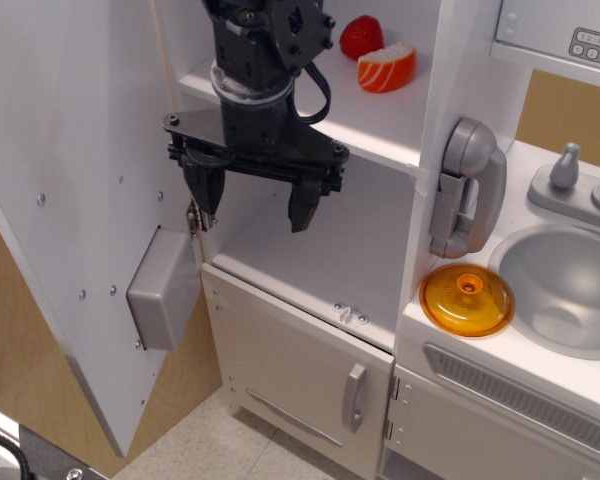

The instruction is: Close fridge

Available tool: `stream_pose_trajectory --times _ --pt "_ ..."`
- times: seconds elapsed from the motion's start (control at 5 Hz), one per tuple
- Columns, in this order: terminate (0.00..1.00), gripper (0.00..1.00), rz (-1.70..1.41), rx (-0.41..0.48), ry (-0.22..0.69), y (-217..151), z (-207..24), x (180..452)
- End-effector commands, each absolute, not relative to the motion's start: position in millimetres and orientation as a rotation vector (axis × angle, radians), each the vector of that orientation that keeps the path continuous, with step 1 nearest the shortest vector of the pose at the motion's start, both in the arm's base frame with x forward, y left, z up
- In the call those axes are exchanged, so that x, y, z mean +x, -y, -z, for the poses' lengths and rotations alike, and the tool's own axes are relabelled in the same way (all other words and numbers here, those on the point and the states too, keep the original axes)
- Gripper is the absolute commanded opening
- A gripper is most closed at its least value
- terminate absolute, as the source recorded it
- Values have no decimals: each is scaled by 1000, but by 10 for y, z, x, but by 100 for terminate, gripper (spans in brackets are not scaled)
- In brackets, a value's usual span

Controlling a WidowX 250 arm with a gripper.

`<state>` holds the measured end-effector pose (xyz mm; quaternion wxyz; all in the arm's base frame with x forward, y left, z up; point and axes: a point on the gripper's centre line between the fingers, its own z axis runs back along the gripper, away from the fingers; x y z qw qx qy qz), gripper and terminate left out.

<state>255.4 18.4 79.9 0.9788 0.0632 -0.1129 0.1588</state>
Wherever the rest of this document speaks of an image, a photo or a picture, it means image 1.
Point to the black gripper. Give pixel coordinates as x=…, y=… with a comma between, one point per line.
x=274, y=143

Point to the white fridge door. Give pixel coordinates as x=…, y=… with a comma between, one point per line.
x=85, y=182

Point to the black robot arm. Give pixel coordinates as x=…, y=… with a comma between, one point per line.
x=271, y=94

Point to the white fridge shelf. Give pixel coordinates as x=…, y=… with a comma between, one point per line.
x=383, y=127

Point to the metal door hinge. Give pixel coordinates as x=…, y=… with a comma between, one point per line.
x=199, y=221

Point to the grey dispenser box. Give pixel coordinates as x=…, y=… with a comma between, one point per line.
x=164, y=290

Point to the white door latch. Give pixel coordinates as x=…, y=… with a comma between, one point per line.
x=347, y=314

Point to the white lower freezer door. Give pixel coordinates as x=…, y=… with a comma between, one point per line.
x=290, y=368

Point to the orange salmon sushi toy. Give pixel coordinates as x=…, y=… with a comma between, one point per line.
x=387, y=69

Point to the red toy strawberry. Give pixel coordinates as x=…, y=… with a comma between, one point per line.
x=361, y=36

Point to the grey toy telephone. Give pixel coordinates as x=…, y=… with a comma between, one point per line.
x=470, y=193

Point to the white toy kitchen cabinet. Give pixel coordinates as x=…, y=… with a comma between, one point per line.
x=339, y=240

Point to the orange transparent pot lid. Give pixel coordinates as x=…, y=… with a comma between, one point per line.
x=467, y=300

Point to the grey toy faucet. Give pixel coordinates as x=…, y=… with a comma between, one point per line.
x=563, y=189

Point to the white oven door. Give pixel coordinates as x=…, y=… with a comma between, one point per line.
x=437, y=433

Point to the grey toy sink basin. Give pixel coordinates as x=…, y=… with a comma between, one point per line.
x=554, y=273

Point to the toy microwave with keypad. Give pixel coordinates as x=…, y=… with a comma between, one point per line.
x=564, y=31

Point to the grey oven vent panel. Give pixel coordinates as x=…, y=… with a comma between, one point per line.
x=523, y=401

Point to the grey freezer door handle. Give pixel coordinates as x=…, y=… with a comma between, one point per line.
x=352, y=417

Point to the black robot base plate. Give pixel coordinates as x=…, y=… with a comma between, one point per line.
x=47, y=461

